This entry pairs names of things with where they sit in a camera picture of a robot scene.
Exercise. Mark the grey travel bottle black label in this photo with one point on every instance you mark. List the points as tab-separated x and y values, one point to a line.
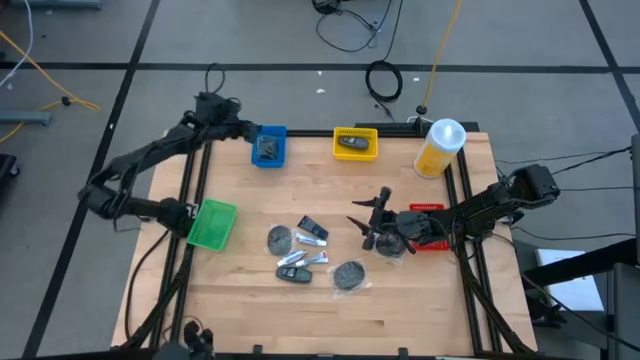
353	143
293	274

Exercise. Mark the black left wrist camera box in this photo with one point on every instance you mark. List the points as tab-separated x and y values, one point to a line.
212	107

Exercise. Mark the yellow plastic basket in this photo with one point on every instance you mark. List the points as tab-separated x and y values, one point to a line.
340	156

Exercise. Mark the white wipes canister yellow label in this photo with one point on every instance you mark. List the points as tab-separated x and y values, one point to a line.
435	157

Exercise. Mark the grey cabinet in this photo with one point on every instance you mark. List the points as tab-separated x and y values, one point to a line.
627	310

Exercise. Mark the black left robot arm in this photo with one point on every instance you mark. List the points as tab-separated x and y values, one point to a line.
150	145

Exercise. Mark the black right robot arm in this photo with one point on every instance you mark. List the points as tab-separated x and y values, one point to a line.
490	202

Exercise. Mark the grey floor bar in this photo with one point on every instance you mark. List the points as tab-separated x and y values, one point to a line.
25	118
55	3

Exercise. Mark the red plastic basket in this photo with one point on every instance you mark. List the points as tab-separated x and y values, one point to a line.
425	206

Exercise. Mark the green plastic basket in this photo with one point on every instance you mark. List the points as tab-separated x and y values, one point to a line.
212	227

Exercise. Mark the blue plastic basket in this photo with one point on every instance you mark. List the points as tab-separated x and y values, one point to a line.
270	164

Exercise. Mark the black sponge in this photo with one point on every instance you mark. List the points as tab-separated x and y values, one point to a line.
390	248
348	275
279	240
268	148

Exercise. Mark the black clamp device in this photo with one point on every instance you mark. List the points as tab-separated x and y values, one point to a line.
192	332

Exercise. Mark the dark blue flat tube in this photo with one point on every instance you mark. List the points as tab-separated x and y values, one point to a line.
313	227

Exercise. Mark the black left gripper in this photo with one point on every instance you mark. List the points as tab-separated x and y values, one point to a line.
242	132

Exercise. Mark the white box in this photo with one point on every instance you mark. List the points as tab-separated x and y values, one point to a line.
570	285

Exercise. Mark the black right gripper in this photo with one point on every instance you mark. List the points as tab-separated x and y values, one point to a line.
405	225

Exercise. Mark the black beam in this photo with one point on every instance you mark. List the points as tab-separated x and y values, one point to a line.
580	262

